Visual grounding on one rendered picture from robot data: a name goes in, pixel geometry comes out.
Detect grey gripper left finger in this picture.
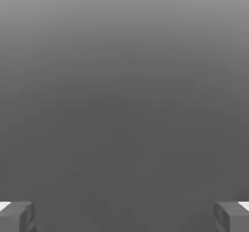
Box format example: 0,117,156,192
0,200,37,232

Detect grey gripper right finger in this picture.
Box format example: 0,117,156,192
213,201,249,232

